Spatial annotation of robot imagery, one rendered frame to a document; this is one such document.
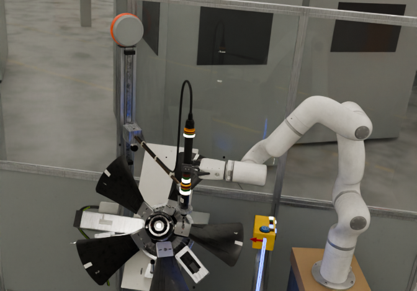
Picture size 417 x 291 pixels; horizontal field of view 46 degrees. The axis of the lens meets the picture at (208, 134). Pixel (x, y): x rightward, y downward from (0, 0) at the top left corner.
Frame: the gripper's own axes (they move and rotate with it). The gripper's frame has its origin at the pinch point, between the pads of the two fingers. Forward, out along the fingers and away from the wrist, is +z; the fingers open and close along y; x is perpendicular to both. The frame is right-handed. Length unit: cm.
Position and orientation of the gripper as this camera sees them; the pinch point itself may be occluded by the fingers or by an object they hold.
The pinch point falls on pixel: (187, 165)
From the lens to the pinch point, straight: 197.4
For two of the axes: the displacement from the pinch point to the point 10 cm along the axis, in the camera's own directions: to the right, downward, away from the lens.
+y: 1.1, -3.8, 9.2
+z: -9.9, -1.2, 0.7
